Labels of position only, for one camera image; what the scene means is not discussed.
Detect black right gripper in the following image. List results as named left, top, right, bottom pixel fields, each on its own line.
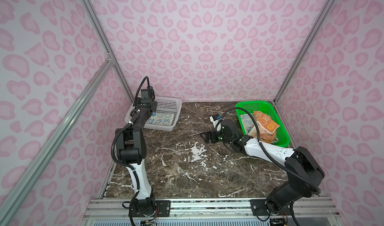
left=199, top=127, right=233, bottom=145

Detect blue bunny pattern towel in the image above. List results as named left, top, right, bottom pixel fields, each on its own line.
left=147, top=112, right=174, bottom=126

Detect white plastic basket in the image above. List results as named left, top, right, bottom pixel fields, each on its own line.
left=144, top=96, right=182, bottom=131

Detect orange bunny towel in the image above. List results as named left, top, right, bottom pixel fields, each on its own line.
left=253, top=111, right=280, bottom=144

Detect green plastic basket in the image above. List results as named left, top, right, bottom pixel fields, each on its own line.
left=236, top=101, right=291, bottom=148

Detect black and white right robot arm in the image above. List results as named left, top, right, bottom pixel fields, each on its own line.
left=200, top=119, right=325, bottom=215

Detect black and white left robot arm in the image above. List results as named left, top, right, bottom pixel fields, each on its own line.
left=111, top=101, right=157, bottom=207

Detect pale blue patterned towel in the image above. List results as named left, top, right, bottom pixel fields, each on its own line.
left=240, top=114, right=255, bottom=134

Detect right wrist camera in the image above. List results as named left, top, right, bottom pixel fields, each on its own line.
left=210, top=114, right=221, bottom=127

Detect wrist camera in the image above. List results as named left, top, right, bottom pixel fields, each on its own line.
left=210, top=114, right=221, bottom=127
left=141, top=87, right=155, bottom=104

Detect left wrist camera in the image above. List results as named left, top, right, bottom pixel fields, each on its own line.
left=141, top=87, right=155, bottom=104

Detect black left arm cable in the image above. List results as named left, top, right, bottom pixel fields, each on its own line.
left=110, top=76, right=151, bottom=197

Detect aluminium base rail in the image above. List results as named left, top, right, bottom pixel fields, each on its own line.
left=81, top=197, right=344, bottom=226

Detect aluminium frame corner post left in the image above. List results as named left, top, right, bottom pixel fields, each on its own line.
left=80, top=0, right=134, bottom=101

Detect aluminium frame corner post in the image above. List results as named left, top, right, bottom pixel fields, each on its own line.
left=274, top=0, right=338, bottom=105
left=80, top=0, right=134, bottom=101

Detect aluminium frame corner post right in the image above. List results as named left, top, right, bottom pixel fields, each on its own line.
left=274, top=0, right=338, bottom=105

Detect aluminium diagonal frame bar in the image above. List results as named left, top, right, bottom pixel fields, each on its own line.
left=1, top=59, right=114, bottom=226

